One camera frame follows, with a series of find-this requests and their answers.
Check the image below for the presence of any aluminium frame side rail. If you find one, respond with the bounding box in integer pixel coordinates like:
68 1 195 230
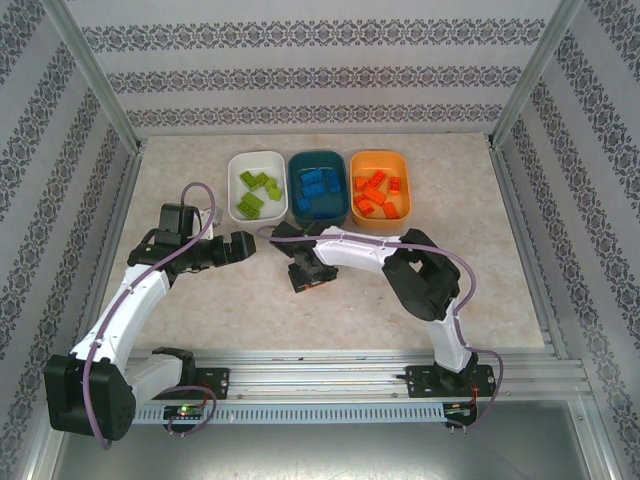
487 137 631 480
12 139 147 480

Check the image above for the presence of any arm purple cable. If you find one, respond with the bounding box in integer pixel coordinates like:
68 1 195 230
255 225 505 435
82 181 219 450

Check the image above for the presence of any aluminium base rail beam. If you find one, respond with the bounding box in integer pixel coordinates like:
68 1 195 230
49 347 590 405

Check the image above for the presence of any grey metal sheet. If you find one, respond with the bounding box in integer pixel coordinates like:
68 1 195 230
49 422 609 480

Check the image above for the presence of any white plastic container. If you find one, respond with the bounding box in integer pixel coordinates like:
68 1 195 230
227 149 290 231

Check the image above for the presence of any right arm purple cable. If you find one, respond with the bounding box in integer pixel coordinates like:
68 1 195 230
255 225 505 435

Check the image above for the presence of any orange plastic container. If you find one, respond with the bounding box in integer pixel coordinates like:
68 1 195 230
349 151 413 230

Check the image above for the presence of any aluminium frame post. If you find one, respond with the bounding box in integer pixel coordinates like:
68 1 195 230
487 0 586 149
42 0 146 154

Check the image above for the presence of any white slotted cable duct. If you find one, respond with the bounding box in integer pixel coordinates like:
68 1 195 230
132 402 447 426

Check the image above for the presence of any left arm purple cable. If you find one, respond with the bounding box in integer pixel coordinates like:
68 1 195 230
82 181 219 450

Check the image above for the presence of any dark teal plastic container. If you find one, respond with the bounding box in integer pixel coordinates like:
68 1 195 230
287 150 350 229

